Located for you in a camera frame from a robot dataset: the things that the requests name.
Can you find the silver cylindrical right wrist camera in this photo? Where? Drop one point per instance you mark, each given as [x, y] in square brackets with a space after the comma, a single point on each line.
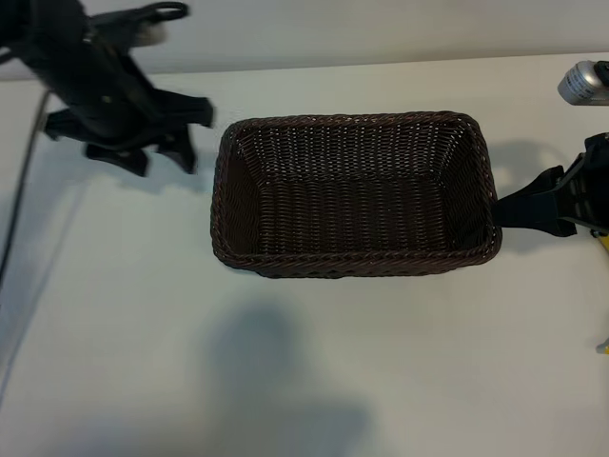
[583, 83]

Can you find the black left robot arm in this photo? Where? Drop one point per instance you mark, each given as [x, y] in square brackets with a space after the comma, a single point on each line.
[19, 24]

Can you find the dark brown wicker basket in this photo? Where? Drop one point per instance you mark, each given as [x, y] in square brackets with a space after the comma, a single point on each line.
[357, 214]

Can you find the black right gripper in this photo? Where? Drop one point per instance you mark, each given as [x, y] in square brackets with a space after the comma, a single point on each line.
[592, 190]

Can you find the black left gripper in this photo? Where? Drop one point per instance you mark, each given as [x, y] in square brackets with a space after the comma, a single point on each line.
[100, 90]

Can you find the yellow banana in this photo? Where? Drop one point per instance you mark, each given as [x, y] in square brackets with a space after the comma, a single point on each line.
[605, 242]

